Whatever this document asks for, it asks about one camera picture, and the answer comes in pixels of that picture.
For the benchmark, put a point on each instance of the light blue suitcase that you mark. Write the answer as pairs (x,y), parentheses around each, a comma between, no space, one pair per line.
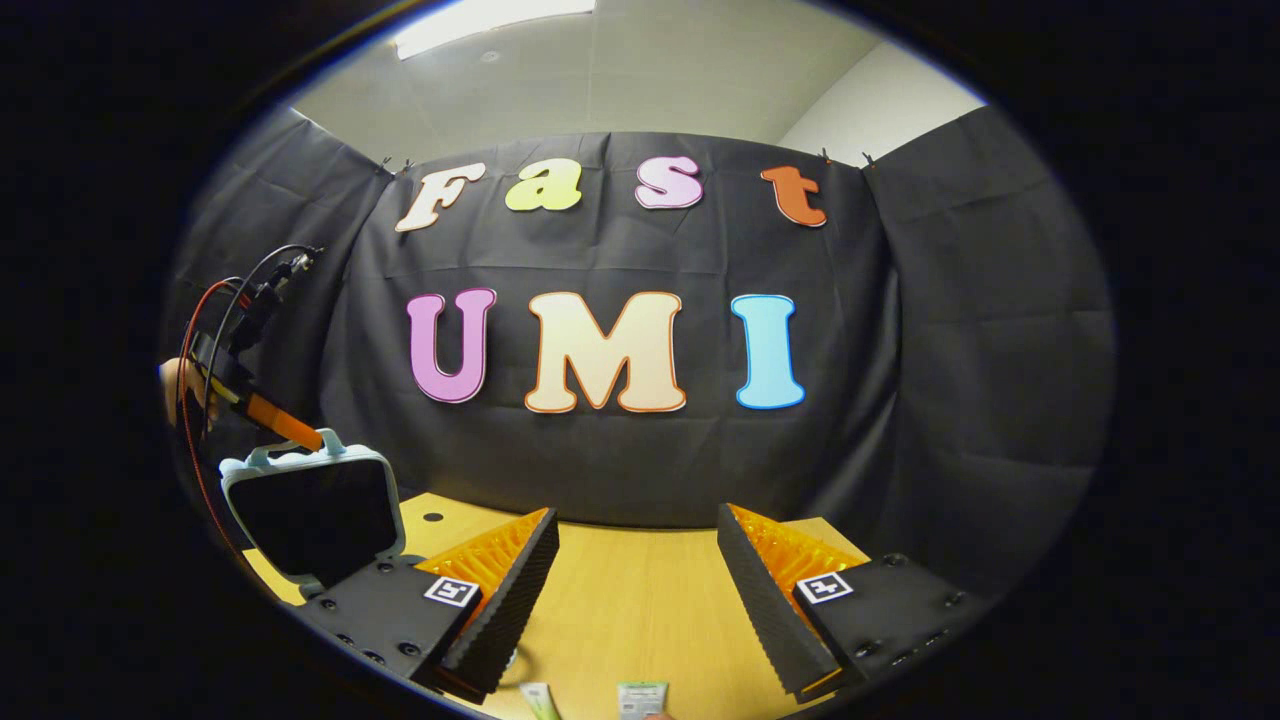
(310,510)

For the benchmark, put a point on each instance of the white skin care tube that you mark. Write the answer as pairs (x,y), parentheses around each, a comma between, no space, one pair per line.
(642,700)

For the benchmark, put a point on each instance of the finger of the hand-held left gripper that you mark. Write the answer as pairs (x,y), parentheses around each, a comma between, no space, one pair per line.
(280,422)

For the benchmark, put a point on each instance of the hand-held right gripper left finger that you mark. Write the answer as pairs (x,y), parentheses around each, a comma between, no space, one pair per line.
(520,600)

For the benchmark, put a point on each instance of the black backdrop cloth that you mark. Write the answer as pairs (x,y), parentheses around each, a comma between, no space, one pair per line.
(600,250)

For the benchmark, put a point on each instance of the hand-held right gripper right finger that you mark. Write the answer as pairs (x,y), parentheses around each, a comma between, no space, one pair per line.
(770,620)

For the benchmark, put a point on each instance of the green skin care tube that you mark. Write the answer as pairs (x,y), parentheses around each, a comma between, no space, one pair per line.
(540,703)

